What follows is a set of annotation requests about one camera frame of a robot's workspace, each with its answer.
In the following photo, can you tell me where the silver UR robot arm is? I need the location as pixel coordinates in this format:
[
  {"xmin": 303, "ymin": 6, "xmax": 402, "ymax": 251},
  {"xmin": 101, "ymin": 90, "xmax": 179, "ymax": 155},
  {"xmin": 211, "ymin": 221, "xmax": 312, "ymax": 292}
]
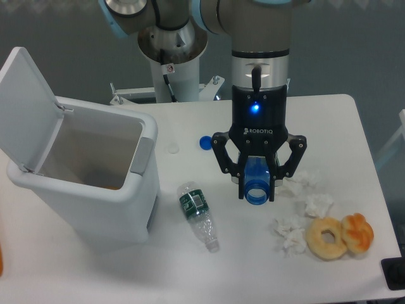
[{"xmin": 99, "ymin": 1, "xmax": 307, "ymax": 205}]

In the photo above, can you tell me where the crumpled white tissue lower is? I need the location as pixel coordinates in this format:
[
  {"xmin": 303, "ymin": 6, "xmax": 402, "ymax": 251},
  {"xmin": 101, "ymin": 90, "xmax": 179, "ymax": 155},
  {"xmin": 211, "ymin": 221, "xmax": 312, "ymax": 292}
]
[{"xmin": 272, "ymin": 215, "xmax": 307, "ymax": 258}]

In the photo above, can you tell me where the crumpled white tissue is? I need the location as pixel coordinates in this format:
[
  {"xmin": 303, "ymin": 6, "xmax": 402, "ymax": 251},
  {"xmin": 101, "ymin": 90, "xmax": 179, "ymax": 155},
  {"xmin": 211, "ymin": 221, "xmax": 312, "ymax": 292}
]
[
  {"xmin": 276, "ymin": 170, "xmax": 321, "ymax": 197},
  {"xmin": 272, "ymin": 215, "xmax": 307, "ymax": 258},
  {"xmin": 297, "ymin": 194, "xmax": 334, "ymax": 219}
]

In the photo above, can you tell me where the white frame at right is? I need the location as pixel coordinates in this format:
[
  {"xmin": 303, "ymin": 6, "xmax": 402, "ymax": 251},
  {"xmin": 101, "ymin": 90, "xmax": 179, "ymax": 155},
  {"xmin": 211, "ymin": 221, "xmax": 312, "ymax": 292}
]
[{"xmin": 374, "ymin": 109, "xmax": 404, "ymax": 171}]

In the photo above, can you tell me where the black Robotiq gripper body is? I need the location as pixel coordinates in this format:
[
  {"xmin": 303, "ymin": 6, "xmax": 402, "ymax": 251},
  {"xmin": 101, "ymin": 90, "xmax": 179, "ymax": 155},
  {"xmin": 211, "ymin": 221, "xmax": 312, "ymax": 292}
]
[{"xmin": 228, "ymin": 85, "xmax": 288, "ymax": 156}]

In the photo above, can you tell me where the white bottle cap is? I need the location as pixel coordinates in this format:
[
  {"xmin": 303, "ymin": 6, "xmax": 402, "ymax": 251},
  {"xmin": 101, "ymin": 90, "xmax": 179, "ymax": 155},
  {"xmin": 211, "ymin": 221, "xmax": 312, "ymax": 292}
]
[{"xmin": 167, "ymin": 142, "xmax": 179, "ymax": 154}]

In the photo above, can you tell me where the ring donut bread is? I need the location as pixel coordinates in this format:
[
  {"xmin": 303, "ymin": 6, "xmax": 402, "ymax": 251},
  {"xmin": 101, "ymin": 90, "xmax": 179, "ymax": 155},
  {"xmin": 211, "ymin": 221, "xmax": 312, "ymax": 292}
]
[{"xmin": 306, "ymin": 217, "xmax": 347, "ymax": 260}]

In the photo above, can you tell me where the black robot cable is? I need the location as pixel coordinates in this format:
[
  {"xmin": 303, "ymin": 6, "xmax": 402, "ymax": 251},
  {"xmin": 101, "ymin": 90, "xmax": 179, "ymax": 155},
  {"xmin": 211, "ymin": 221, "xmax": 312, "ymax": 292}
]
[{"xmin": 159, "ymin": 49, "xmax": 177, "ymax": 103}]

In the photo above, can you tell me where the black device at edge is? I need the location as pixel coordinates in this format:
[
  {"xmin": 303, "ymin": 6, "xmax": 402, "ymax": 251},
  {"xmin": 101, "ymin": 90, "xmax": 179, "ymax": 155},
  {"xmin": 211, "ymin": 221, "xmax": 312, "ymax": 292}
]
[{"xmin": 381, "ymin": 257, "xmax": 404, "ymax": 291}]

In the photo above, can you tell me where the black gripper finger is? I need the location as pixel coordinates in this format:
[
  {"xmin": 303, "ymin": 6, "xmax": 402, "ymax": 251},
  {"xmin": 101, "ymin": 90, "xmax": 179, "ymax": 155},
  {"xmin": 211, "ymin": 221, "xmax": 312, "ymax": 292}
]
[
  {"xmin": 211, "ymin": 132, "xmax": 247, "ymax": 200},
  {"xmin": 265, "ymin": 134, "xmax": 307, "ymax": 201}
]

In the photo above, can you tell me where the crumpled white tissue middle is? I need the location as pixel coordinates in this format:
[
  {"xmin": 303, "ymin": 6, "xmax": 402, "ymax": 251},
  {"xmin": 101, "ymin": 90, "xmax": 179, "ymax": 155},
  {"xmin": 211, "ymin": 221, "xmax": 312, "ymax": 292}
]
[{"xmin": 297, "ymin": 194, "xmax": 334, "ymax": 219}]

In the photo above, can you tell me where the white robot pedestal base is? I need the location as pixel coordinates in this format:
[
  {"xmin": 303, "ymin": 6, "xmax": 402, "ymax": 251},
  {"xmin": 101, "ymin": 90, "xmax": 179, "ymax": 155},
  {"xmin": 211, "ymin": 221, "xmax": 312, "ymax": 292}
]
[{"xmin": 109, "ymin": 22, "xmax": 225, "ymax": 105}]

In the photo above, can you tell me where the orange glazed bread roll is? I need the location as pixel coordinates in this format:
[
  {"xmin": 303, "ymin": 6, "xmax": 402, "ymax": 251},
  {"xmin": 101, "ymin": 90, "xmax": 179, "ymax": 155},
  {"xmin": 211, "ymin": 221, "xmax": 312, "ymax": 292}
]
[{"xmin": 341, "ymin": 213, "xmax": 374, "ymax": 254}]

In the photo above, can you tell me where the clear bottle green label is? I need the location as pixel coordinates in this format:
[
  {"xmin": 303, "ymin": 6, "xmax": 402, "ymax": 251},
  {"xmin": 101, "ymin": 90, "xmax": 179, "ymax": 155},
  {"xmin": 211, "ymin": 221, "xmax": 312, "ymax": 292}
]
[{"xmin": 177, "ymin": 181, "xmax": 220, "ymax": 253}]

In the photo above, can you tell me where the crumpled white tissue upper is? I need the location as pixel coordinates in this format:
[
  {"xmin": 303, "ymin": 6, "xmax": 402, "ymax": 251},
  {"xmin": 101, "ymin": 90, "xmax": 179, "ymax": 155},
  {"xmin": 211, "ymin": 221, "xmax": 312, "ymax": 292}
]
[{"xmin": 276, "ymin": 170, "xmax": 321, "ymax": 197}]

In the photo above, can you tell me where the blue plastic bottle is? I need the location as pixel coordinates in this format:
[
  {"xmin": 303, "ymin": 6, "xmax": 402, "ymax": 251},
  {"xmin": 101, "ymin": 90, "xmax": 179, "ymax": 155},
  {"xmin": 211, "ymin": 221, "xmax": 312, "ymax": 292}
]
[{"xmin": 237, "ymin": 155, "xmax": 277, "ymax": 205}]

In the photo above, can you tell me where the white trash can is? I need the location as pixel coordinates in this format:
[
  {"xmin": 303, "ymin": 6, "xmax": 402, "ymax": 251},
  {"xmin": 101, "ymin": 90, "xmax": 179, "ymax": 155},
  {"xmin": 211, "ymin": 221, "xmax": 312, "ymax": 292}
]
[{"xmin": 1, "ymin": 47, "xmax": 160, "ymax": 243}]

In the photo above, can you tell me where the blue bottle cap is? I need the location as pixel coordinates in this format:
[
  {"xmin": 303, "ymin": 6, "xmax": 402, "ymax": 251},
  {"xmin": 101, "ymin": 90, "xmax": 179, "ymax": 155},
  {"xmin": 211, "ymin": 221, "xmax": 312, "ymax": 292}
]
[{"xmin": 199, "ymin": 136, "xmax": 212, "ymax": 151}]

